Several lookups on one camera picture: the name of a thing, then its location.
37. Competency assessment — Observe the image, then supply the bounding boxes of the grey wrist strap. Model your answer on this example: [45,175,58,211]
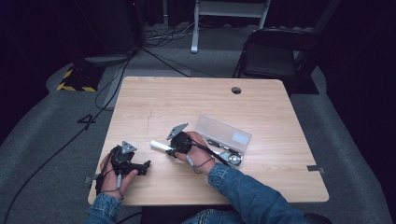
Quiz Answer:
[101,172,126,201]
[184,153,217,175]

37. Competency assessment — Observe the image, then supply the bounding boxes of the thin black floor cable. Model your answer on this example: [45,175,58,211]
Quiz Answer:
[140,46,217,78]

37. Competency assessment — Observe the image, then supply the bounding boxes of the person's right hand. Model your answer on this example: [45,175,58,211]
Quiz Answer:
[175,131,216,175]

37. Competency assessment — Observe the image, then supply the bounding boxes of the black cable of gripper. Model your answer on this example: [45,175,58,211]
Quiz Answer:
[94,148,115,197]
[186,137,233,169]

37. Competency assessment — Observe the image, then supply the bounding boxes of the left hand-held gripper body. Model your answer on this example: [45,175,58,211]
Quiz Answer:
[109,140,140,175]

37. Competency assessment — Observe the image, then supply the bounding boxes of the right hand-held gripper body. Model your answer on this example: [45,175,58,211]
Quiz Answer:
[165,121,193,155]

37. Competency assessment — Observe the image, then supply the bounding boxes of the looped black floor cable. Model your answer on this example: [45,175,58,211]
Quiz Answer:
[93,59,130,112]

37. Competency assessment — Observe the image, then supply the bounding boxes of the dark equipment stand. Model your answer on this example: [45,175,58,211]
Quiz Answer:
[73,0,146,68]

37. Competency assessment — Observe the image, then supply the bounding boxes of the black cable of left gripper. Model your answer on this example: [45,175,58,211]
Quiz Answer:
[94,148,115,197]

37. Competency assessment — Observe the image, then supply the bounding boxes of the black folding chair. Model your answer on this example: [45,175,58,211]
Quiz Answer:
[232,27,322,95]

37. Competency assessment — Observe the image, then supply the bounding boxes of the black pen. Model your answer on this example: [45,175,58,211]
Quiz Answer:
[206,138,241,155]

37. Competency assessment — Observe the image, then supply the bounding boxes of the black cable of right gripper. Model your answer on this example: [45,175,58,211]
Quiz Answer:
[186,137,233,169]

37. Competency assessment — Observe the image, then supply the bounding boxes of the white eraser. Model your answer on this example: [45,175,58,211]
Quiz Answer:
[149,139,174,154]

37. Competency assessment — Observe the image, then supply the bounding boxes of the white metal stand frame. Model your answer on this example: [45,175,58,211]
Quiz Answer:
[190,0,273,55]

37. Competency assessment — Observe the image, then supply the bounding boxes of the black cable under table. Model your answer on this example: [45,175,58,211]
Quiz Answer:
[116,210,144,224]

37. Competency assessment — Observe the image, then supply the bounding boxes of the round shiny object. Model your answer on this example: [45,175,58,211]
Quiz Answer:
[219,150,244,167]

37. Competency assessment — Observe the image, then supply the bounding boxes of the clear plastic pencil case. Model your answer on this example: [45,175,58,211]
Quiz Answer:
[194,114,253,168]

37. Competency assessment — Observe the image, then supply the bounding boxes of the person's left hand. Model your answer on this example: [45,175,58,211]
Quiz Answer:
[99,154,140,200]

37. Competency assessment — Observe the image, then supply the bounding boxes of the bundle of floor cables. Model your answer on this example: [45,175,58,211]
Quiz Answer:
[143,17,204,49]

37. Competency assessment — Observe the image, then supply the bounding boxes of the yellow black striped base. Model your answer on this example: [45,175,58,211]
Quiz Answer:
[56,64,106,93]

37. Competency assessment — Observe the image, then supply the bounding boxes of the person's legs in jeans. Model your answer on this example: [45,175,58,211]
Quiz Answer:
[181,207,248,224]

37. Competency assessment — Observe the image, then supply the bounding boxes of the long black floor cable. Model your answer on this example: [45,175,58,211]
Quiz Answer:
[0,57,134,224]

